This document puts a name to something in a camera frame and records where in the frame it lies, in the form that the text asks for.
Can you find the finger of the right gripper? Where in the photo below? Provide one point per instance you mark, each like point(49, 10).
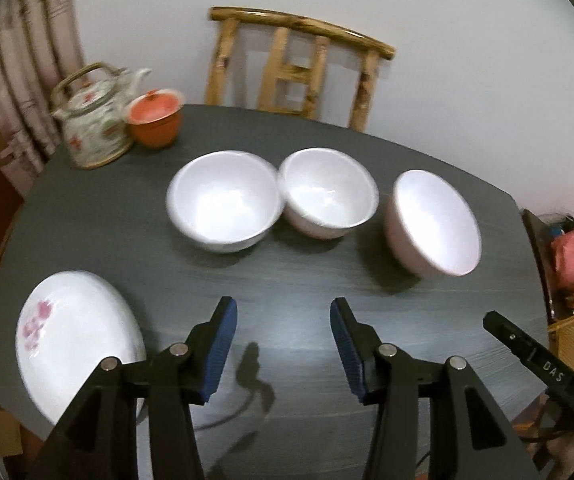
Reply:
point(551, 371)

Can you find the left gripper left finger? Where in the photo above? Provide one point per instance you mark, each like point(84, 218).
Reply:
point(202, 356)

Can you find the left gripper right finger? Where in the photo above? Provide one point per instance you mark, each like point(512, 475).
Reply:
point(361, 352)

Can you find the small plate pink flowers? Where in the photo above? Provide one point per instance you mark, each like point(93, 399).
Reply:
point(69, 323)

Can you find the pink ceramic bowl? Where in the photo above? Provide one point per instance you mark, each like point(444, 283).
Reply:
point(430, 228)

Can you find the white bowl blue dog print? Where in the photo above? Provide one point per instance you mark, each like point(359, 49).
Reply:
point(225, 201)

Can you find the white bowl pink rabbit print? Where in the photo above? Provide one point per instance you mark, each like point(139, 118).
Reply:
point(328, 193)

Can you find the orange lidded tea cup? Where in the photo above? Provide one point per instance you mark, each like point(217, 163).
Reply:
point(154, 118)

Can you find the floral ceramic teapot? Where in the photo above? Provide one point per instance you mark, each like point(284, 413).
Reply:
point(91, 119)

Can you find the bamboo wooden chair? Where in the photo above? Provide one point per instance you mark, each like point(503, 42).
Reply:
point(278, 70)

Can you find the beige patterned curtain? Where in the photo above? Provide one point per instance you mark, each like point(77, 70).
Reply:
point(39, 47)

